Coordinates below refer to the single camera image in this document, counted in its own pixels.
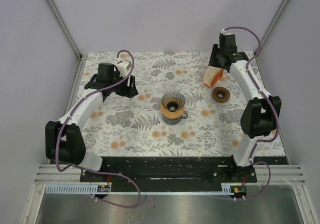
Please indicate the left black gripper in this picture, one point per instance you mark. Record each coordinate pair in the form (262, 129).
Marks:
(130, 91)

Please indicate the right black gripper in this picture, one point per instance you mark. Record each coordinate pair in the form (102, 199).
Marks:
(212, 61)

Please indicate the paper coffee filter pack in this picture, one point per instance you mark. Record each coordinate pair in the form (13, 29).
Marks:
(212, 75)

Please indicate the clear ribbed glass dripper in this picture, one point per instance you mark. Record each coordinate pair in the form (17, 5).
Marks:
(172, 104)

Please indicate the glass coffee server carafe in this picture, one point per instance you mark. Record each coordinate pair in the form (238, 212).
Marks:
(173, 121)

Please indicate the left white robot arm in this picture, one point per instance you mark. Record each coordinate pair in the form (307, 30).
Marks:
(63, 138)

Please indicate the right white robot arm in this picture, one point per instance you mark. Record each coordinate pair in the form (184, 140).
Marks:
(261, 115)

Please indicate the floral patterned table mat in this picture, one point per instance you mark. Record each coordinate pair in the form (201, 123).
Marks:
(134, 127)

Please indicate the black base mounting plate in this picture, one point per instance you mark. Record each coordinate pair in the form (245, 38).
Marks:
(179, 174)

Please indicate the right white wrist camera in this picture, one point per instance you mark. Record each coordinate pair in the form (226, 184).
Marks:
(224, 32)

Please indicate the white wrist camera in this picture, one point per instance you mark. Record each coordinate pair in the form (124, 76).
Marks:
(224, 32)
(124, 67)

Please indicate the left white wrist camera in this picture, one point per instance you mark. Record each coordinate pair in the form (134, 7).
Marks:
(124, 67)

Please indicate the white slotted cable duct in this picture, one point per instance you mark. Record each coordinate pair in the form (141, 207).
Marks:
(97, 189)

